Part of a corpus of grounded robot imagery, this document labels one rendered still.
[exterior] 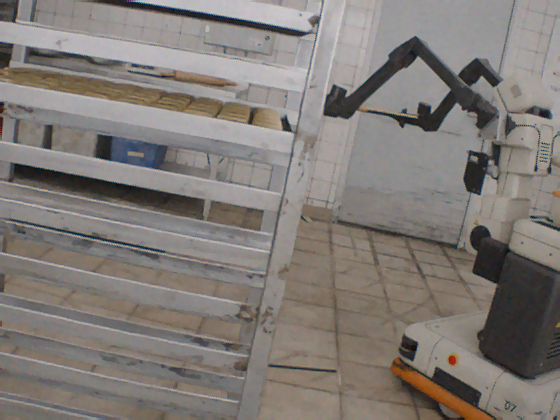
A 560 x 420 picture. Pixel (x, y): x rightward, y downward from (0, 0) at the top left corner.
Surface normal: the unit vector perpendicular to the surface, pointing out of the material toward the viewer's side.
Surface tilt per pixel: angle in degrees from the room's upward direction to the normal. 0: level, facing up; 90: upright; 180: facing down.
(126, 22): 90
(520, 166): 90
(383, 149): 90
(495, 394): 90
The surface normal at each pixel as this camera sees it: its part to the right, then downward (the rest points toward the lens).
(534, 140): 0.62, 0.15
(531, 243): -0.78, -0.02
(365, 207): -0.05, 0.22
